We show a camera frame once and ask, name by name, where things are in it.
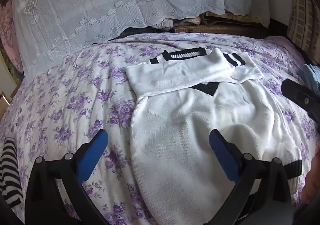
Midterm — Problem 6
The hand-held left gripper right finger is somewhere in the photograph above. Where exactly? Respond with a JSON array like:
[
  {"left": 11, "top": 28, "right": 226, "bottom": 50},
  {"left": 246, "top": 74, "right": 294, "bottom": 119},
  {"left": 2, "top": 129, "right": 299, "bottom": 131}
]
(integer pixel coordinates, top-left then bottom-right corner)
[{"left": 209, "top": 129, "right": 292, "bottom": 225}]

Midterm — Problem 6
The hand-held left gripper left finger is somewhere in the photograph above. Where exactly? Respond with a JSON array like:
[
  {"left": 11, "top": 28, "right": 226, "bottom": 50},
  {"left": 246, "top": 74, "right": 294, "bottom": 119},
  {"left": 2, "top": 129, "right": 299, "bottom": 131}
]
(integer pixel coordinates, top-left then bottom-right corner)
[{"left": 24, "top": 129, "right": 110, "bottom": 225}]

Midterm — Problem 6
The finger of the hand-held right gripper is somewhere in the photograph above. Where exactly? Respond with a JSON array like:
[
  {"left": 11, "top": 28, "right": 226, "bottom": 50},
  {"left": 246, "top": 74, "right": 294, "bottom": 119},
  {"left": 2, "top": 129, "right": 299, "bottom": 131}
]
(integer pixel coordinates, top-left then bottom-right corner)
[{"left": 281, "top": 79, "right": 320, "bottom": 124}]

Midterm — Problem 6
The white sweater with black stripes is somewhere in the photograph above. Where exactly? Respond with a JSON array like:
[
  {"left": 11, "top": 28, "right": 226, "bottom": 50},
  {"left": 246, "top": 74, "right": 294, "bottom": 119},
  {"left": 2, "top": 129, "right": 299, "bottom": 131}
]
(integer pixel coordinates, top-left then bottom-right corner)
[{"left": 125, "top": 47, "right": 303, "bottom": 225}]

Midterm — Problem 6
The person's right forearm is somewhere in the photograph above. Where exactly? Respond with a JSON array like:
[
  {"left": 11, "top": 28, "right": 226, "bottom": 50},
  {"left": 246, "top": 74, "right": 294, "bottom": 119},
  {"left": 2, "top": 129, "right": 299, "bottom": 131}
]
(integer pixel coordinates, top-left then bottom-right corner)
[{"left": 301, "top": 156, "right": 320, "bottom": 204}]

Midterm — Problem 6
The light blue cloth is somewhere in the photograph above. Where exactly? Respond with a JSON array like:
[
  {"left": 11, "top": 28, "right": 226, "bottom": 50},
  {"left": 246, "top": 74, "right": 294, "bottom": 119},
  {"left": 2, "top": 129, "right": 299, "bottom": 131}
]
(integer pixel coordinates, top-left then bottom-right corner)
[{"left": 303, "top": 64, "right": 320, "bottom": 91}]

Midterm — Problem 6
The purple floral bed sheet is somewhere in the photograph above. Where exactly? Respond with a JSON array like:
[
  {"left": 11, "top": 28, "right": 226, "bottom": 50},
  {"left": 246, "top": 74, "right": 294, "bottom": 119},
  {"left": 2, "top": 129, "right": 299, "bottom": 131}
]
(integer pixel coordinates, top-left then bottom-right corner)
[{"left": 0, "top": 32, "right": 320, "bottom": 225}]

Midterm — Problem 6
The plaid brown pillow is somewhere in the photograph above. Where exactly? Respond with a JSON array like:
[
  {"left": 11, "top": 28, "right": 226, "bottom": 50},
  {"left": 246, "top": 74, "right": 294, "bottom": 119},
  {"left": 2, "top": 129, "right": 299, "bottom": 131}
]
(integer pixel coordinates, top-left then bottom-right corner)
[{"left": 286, "top": 0, "right": 320, "bottom": 54}]

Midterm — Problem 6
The black and white striped cloth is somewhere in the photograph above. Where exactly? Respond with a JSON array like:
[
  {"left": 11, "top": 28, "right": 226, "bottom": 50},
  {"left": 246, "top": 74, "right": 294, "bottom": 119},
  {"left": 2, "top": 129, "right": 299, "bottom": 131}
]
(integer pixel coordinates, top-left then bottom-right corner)
[{"left": 0, "top": 137, "right": 23, "bottom": 207}]

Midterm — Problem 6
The beige wooden cabinet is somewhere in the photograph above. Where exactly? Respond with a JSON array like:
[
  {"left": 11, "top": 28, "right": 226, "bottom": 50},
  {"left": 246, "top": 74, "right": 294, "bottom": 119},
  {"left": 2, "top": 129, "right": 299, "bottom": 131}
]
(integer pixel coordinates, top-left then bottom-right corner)
[{"left": 0, "top": 50, "right": 18, "bottom": 117}]

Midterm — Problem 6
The dark cloth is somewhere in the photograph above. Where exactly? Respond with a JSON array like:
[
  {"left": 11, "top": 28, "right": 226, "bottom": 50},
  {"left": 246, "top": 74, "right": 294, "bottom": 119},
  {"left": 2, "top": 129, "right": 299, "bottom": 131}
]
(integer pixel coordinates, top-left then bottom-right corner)
[{"left": 109, "top": 26, "right": 173, "bottom": 42}]

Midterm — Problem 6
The pale pink cloth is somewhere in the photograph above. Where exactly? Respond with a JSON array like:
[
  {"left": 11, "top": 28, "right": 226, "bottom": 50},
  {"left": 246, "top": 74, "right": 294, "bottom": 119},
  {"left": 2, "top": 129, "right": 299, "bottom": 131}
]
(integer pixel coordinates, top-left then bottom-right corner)
[{"left": 160, "top": 16, "right": 202, "bottom": 31}]

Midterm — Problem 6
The pink pillow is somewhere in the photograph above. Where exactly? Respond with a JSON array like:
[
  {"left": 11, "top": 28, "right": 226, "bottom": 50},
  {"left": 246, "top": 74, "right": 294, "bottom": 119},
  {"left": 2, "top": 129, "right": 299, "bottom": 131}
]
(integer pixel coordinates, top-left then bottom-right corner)
[{"left": 0, "top": 0, "right": 24, "bottom": 74}]

